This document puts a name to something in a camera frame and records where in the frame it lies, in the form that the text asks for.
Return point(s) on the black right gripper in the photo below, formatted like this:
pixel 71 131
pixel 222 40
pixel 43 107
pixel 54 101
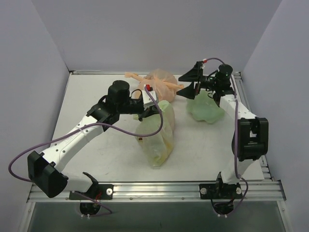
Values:
pixel 198 80

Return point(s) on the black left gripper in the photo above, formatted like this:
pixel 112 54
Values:
pixel 144 111

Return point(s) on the green plastic bag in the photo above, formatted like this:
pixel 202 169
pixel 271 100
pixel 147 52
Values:
pixel 158 147

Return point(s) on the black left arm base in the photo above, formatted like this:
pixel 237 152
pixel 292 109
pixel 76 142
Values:
pixel 94 194

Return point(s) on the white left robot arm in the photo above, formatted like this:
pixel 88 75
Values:
pixel 45 168

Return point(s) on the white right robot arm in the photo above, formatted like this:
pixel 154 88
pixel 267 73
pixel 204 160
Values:
pixel 250 139

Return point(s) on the orange tied plastic bag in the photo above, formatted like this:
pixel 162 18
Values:
pixel 163 83

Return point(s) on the green wavy plastic bowl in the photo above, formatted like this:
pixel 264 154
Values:
pixel 204 108

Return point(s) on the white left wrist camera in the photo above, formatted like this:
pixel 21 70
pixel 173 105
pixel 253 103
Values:
pixel 149 96

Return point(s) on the aluminium back rail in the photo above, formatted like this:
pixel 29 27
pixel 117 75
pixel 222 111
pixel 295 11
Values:
pixel 86 72

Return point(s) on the aluminium front rail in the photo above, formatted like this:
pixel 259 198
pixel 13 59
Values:
pixel 156 192

